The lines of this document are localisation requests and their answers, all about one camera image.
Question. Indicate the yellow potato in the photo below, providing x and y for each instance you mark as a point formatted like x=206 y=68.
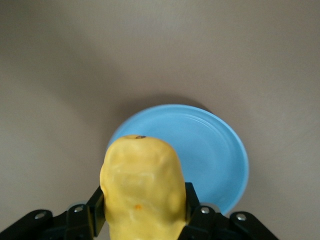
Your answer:
x=142 y=180

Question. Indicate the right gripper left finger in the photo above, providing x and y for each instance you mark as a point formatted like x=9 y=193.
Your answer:
x=75 y=225

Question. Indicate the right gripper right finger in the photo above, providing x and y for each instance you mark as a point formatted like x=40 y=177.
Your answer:
x=207 y=225

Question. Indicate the brown table cover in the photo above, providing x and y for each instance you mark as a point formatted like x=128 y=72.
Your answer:
x=75 y=75

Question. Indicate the blue round plate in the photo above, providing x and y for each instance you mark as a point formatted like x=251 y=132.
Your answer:
x=205 y=155

